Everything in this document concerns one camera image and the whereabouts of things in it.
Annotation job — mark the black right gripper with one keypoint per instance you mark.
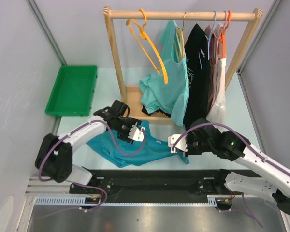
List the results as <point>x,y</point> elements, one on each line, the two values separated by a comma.
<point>189,152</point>

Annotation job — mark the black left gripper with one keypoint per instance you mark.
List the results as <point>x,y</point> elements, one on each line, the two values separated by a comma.
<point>124,137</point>

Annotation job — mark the teal blue t shirt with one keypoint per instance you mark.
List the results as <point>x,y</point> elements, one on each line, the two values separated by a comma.
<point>124,154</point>

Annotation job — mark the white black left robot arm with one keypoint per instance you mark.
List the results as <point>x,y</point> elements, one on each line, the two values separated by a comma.
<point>55,157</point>

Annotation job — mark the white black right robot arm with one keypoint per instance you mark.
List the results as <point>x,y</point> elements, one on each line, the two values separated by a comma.
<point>273,183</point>

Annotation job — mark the mint green t shirt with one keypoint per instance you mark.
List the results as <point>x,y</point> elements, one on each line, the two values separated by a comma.
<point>171,98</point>

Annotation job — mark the black t shirt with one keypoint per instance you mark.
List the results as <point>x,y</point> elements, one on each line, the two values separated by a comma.
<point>198,68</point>

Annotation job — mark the light blue plastic hanger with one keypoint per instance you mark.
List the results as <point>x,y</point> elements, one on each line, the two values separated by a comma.
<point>210,35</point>

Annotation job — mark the wooden hanger metal hook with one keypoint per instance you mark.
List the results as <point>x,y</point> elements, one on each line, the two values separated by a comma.
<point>180,38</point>

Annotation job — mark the orange plastic hanger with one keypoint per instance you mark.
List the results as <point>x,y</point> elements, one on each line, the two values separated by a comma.
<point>223,34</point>

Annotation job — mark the pink plastic hanger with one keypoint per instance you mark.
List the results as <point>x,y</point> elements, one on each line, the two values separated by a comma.
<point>219,33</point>

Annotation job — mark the white garment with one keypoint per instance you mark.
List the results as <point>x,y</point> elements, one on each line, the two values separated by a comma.
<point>219,110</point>

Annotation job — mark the wooden clothes rack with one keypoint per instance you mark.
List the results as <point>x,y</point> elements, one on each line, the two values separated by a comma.
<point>131,94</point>

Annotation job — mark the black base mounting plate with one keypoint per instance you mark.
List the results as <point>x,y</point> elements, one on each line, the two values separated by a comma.
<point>181,186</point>

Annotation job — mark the green plastic tray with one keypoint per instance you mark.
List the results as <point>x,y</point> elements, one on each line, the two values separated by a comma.
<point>73,91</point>

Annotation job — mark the pink beige garment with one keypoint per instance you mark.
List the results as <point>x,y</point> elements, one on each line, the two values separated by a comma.
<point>213,75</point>

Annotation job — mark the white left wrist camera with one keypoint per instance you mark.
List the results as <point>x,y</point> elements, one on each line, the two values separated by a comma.
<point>137,134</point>

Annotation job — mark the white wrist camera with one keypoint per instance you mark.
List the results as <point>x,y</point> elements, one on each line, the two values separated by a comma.
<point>137,134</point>
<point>177,142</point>

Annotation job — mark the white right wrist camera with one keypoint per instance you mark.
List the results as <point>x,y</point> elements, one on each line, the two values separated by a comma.
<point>177,142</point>

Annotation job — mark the white slotted cable duct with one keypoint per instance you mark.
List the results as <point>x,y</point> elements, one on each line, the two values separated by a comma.
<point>89,201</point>

